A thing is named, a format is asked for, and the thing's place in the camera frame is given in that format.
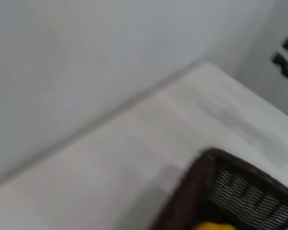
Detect black woven plastic basket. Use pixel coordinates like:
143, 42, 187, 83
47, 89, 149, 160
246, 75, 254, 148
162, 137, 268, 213
151, 148, 288, 230

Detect yellow plastic banana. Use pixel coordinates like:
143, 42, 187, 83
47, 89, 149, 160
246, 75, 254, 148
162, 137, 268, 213
191, 221, 236, 230

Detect black wall vent slots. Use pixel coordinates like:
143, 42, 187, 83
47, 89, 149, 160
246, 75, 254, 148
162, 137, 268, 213
270, 36, 288, 86

